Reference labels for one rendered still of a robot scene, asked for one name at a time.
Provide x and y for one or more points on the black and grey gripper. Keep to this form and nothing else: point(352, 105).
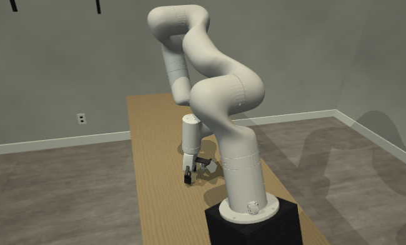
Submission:
point(189, 164)

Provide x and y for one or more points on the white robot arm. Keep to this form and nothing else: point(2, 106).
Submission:
point(231, 88)

